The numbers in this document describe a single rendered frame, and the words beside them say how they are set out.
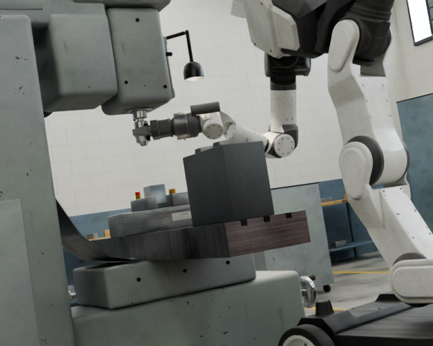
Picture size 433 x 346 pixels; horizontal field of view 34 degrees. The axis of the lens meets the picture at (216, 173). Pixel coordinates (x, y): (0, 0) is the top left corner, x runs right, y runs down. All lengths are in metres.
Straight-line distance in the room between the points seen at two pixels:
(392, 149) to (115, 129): 7.49
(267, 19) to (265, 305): 0.90
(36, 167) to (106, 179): 7.19
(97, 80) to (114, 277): 0.59
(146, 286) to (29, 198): 0.44
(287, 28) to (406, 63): 10.05
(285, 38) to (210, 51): 7.99
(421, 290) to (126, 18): 1.21
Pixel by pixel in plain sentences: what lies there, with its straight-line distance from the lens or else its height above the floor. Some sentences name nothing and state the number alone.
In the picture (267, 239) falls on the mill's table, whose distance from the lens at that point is 1.67.
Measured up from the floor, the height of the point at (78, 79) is 1.39.
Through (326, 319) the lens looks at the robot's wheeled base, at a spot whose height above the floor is 0.61.
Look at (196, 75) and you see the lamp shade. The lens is 2.44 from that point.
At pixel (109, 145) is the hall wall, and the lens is 9.21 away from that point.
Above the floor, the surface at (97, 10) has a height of 1.61.
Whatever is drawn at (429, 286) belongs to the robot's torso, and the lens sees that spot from 1.85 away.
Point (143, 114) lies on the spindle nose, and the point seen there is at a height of 1.29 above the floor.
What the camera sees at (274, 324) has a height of 0.55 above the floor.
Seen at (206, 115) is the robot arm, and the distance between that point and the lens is 2.28.
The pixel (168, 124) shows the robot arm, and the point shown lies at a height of 1.24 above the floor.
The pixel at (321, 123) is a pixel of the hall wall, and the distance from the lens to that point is 10.85.
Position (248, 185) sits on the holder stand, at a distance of 1.70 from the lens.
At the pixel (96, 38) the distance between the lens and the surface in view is 2.20.
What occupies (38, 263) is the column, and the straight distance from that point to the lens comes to 1.93.
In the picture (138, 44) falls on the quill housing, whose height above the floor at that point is 1.50.
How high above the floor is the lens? 0.93
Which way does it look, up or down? 3 degrees up
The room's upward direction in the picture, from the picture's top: 9 degrees counter-clockwise
